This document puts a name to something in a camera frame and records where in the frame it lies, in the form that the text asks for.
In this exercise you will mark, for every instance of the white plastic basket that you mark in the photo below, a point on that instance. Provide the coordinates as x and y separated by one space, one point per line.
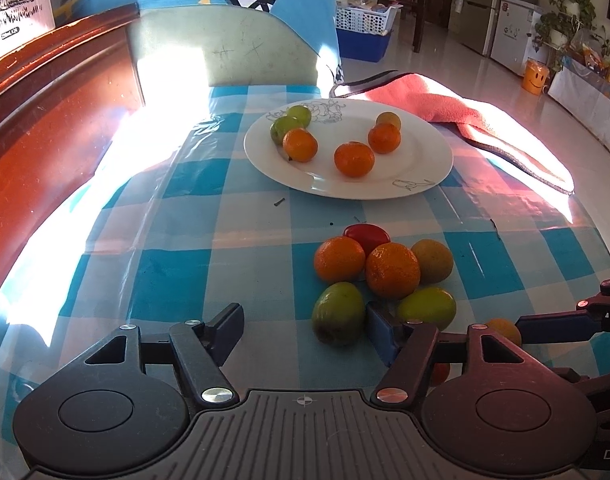
365 17

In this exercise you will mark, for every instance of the grey-green chair back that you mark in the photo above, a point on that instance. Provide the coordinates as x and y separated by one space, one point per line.
225 50

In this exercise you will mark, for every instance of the green jujube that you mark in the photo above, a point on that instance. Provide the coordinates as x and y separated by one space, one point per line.
338 313
427 307
300 114
281 129

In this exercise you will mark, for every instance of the blue white houndstooth cover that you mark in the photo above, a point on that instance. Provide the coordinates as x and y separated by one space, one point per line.
336 76

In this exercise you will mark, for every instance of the orange mandarin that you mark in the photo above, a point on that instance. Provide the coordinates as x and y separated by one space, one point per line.
392 270
300 144
339 258
354 159
384 139

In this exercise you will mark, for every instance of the pink towel with grey edge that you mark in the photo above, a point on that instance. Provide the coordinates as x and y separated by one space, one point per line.
475 120

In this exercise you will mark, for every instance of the dark wooden chair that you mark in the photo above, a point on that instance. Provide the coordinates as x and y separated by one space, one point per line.
424 10

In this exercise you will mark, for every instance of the silver refrigerator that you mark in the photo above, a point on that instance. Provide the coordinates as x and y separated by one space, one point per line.
477 5

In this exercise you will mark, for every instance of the green potted plant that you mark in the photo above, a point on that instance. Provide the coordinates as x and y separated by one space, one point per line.
565 20

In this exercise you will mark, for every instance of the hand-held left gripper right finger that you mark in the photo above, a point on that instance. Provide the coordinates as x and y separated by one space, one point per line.
382 332

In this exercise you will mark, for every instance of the brown round fruit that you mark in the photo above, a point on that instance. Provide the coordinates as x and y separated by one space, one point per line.
434 260
504 331
388 119

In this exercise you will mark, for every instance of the red cherry tomato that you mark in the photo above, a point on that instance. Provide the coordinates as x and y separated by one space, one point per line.
366 235
440 374

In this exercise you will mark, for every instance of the blue checked tablecloth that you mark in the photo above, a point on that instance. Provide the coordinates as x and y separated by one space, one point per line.
185 270

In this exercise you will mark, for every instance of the white plate with flower print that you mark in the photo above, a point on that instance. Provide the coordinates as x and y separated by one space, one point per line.
425 165

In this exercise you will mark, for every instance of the blue storage bin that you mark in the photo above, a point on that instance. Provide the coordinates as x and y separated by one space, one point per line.
365 45

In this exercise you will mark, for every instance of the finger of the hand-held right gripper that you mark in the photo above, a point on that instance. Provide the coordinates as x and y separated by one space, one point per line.
565 375
555 327

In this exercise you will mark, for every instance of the white chest freezer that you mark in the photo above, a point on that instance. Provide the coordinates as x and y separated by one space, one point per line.
515 35

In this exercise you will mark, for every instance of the red-brown wooden cabinet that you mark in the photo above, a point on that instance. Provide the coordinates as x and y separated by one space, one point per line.
45 125

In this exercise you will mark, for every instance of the orange smiley bucket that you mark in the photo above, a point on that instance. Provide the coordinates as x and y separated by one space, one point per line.
536 77

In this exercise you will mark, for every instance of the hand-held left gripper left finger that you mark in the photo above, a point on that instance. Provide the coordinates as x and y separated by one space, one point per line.
225 330

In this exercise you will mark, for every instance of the white low table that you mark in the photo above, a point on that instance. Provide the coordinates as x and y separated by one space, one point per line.
585 105

